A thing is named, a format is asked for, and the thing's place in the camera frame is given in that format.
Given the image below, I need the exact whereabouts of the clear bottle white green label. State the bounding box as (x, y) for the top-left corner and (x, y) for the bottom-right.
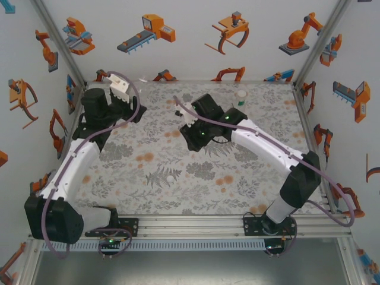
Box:
(230, 90), (249, 111)

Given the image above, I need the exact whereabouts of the floral patterned table cover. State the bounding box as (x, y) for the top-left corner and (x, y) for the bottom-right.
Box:
(61, 81), (331, 216)

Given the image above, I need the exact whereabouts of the grey metal sheet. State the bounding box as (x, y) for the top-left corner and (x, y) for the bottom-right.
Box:
(29, 251), (357, 285)

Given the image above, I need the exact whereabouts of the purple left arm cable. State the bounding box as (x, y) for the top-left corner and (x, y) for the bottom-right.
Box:
(41, 70), (142, 261)

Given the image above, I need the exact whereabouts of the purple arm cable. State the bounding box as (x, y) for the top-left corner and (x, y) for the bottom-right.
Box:
(173, 94), (357, 258)
(41, 70), (142, 261)

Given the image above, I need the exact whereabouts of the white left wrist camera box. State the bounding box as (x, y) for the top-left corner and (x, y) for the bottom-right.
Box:
(106, 74), (132, 104)

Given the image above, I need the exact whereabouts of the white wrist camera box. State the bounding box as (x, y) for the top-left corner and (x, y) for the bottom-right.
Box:
(174, 102), (199, 125)
(106, 74), (132, 104)

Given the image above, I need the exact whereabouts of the aluminium side rail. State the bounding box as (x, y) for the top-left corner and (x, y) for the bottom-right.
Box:
(292, 84), (338, 214)
(56, 83), (89, 176)

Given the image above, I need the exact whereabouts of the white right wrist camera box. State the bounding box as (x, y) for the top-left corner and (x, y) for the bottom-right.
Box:
(174, 102), (199, 125)

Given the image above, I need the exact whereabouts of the thin aluminium rear rail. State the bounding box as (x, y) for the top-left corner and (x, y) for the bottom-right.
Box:
(85, 79), (295, 85)

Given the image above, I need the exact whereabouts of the aluminium corner post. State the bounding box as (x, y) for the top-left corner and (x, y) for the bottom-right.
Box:
(292, 0), (353, 88)
(29, 0), (90, 90)

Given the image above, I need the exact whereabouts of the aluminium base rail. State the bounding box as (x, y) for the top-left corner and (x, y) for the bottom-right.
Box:
(28, 214), (353, 238)

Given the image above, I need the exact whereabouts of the slotted grey cable tray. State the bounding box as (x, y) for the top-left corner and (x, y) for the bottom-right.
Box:
(40, 239), (265, 252)

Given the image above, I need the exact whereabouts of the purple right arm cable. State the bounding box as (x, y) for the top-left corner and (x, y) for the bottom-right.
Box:
(173, 94), (357, 258)

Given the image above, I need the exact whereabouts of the aluminium frame leg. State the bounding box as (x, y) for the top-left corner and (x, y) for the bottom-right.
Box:
(16, 239), (41, 285)
(338, 237), (368, 285)

